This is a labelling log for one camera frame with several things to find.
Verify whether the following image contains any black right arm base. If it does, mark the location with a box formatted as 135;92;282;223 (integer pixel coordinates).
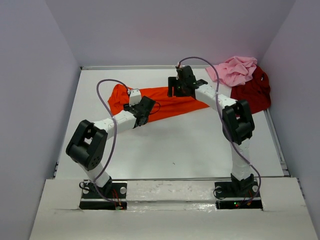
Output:
212;181;263;210

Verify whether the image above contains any dark red t shirt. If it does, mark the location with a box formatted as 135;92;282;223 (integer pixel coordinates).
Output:
230;66;271;114

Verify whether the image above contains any orange t shirt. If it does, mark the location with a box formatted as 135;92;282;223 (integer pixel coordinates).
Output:
108;84;209;122

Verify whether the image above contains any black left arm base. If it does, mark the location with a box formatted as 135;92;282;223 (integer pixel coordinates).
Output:
78;181;128;211

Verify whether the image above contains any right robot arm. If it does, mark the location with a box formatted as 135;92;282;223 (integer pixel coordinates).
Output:
167;65;261;198

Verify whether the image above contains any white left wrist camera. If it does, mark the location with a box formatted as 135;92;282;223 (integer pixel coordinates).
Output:
128;88;142;107

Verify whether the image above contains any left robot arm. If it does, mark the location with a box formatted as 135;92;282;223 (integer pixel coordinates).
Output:
66;96;156;198

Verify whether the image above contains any pink t shirt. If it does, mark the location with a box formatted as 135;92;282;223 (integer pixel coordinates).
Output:
205;56;258;87

